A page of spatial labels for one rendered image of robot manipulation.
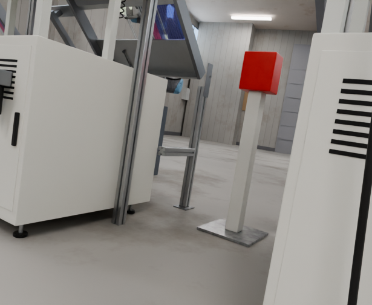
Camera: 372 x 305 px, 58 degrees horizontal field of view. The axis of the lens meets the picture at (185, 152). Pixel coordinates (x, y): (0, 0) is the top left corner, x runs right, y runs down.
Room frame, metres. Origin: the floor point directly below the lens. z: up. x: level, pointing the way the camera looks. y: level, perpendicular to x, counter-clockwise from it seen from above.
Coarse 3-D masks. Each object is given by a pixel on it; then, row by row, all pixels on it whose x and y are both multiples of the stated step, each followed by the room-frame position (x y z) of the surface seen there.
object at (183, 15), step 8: (176, 0) 1.49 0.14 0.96; (184, 0) 1.54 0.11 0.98; (176, 8) 1.52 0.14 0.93; (184, 8) 1.55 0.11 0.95; (184, 16) 1.55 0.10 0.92; (184, 24) 1.56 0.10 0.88; (184, 32) 1.59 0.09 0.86; (192, 32) 1.63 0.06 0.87; (192, 40) 1.64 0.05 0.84; (192, 48) 1.65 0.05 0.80; (192, 56) 1.66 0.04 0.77; (200, 56) 1.72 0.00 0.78; (200, 64) 1.73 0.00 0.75; (200, 72) 1.74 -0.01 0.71
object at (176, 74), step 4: (148, 72) 1.93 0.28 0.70; (152, 72) 1.92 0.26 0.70; (156, 72) 1.91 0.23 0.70; (160, 72) 1.89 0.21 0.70; (164, 72) 1.88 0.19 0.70; (168, 72) 1.87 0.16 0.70; (172, 72) 1.86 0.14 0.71; (176, 72) 1.85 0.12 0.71; (180, 72) 1.83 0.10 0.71; (184, 72) 1.82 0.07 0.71; (188, 72) 1.81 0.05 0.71; (160, 76) 1.88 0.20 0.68; (164, 76) 1.87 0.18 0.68; (168, 76) 1.85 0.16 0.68; (172, 76) 1.83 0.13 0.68; (176, 76) 1.82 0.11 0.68; (180, 76) 1.80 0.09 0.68; (184, 76) 1.79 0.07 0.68; (188, 76) 1.78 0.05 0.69; (192, 76) 1.77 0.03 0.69; (196, 76) 1.76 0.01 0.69
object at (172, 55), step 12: (120, 48) 1.94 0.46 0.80; (132, 48) 1.90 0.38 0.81; (156, 48) 1.81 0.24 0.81; (168, 48) 1.76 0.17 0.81; (180, 48) 1.72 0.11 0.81; (120, 60) 2.02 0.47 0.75; (132, 60) 1.96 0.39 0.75; (156, 60) 1.87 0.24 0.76; (168, 60) 1.82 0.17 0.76; (180, 60) 1.78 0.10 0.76; (192, 72) 1.80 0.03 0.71
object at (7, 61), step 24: (48, 0) 0.99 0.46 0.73; (120, 0) 1.22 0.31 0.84; (48, 24) 0.99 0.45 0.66; (0, 48) 1.05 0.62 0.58; (24, 48) 0.98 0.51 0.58; (0, 72) 0.97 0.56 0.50; (24, 72) 0.98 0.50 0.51; (0, 96) 0.98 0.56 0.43; (24, 96) 0.97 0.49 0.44; (0, 120) 1.03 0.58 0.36; (0, 144) 1.02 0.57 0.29; (0, 168) 1.01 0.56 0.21; (0, 192) 1.00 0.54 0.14
